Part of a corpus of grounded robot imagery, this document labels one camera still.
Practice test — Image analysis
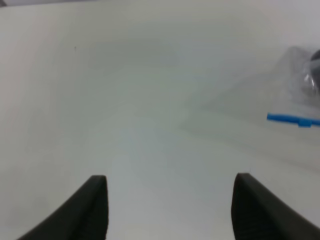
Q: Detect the clear blue-zip file bag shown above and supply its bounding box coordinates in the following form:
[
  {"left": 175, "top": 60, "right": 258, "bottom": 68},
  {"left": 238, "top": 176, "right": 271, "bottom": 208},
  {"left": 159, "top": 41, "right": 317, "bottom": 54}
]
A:
[{"left": 181, "top": 46, "right": 320, "bottom": 165}]

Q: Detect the purple toy eggplant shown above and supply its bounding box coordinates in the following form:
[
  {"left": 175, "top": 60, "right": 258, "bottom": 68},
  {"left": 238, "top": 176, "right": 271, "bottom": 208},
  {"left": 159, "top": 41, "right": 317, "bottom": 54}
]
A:
[{"left": 304, "top": 49, "right": 320, "bottom": 95}]

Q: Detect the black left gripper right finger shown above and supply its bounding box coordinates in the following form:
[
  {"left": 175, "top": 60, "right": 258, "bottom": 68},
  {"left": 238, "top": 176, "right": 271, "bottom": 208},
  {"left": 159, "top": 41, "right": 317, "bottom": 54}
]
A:
[{"left": 231, "top": 173, "right": 320, "bottom": 240}]

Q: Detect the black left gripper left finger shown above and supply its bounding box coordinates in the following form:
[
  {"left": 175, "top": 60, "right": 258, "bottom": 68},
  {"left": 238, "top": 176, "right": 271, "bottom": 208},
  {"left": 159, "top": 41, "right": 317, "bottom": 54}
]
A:
[{"left": 20, "top": 175, "right": 109, "bottom": 240}]

